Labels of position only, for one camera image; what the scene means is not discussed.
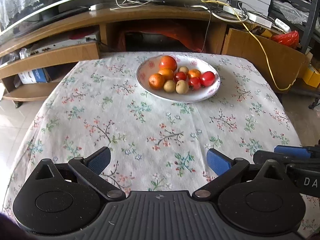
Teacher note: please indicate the wooden tv stand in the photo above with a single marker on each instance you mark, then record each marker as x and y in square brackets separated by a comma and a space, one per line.
[110, 24]

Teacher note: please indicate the white power strip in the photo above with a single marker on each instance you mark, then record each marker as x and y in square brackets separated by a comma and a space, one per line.
[253, 17]

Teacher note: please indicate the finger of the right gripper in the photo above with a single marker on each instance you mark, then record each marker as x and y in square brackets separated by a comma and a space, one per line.
[298, 152]

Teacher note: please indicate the large red tomato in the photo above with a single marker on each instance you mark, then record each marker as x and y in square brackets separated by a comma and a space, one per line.
[168, 62]

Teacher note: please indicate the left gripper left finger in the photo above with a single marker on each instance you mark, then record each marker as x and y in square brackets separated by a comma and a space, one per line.
[87, 171]

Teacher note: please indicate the small brown longan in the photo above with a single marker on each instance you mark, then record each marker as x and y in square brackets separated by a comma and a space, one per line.
[183, 69]

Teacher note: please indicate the floral white tablecloth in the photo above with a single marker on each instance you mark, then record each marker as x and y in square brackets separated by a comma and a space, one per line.
[156, 145]

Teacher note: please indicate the black metal shelf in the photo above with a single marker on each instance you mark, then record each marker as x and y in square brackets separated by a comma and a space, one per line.
[300, 15]

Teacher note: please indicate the cardboard box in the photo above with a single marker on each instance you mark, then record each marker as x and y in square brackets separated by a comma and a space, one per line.
[278, 64]

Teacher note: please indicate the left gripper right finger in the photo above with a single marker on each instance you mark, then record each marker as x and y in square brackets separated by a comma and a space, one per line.
[229, 171]

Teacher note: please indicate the red plastic bag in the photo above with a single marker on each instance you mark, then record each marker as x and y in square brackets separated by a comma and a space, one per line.
[290, 39]

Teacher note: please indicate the white floral ceramic plate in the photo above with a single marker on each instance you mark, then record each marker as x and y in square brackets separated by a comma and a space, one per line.
[150, 66]

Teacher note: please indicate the orange tangerine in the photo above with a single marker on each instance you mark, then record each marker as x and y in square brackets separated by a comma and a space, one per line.
[156, 81]
[194, 73]
[168, 74]

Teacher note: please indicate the brown longan fruit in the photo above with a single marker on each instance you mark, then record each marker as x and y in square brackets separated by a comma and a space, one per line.
[182, 87]
[169, 86]

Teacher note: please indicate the red cherry tomato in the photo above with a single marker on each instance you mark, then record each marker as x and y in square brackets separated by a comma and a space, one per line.
[194, 83]
[180, 76]
[207, 79]

